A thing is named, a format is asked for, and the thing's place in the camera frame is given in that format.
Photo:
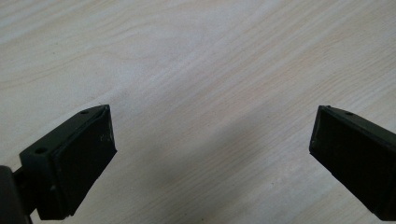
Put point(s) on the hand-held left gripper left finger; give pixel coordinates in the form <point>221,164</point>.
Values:
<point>74,161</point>

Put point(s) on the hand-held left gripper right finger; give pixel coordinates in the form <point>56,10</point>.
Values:
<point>358,161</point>

